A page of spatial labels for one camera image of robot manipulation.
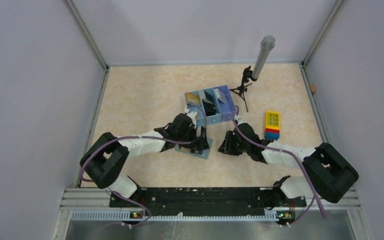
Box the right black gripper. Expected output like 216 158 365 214
218 130 250 156

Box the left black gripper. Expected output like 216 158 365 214
177 125 209 151

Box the green leather card holder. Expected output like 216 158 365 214
174 138 213 160

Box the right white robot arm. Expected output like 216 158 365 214
218 118 360 206

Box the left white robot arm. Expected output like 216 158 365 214
79 107 207 207

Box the light blue card tray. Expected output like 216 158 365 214
187 90 211 127

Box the middle blue card tray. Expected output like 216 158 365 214
198 88 222 125

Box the purple card tray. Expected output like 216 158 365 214
214 85 235 123

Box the coloured toy brick block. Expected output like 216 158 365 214
264 111 281 141

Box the grey cylinder on tripod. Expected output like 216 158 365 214
251 35 276 82

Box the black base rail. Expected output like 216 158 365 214
109 187 307 220

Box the small brown wall piece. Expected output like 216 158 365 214
309 84 317 94

